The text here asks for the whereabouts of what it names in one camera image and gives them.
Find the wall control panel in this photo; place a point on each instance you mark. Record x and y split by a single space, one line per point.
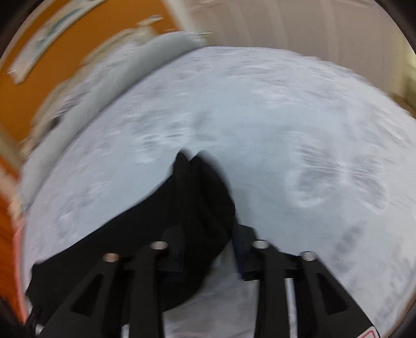
149 20

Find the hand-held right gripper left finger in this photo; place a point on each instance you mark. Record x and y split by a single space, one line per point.
146 279

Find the feather wall painting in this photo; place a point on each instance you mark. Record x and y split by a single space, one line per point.
48 32

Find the white wardrobe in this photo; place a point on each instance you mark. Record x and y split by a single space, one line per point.
292 26

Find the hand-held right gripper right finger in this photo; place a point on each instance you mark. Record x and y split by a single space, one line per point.
241 256

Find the bed with butterfly sheet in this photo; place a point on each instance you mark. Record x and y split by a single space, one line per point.
276 130

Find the grey folded duvet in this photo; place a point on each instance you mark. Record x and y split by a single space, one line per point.
107 84

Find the black pants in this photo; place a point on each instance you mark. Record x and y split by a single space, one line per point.
195 201

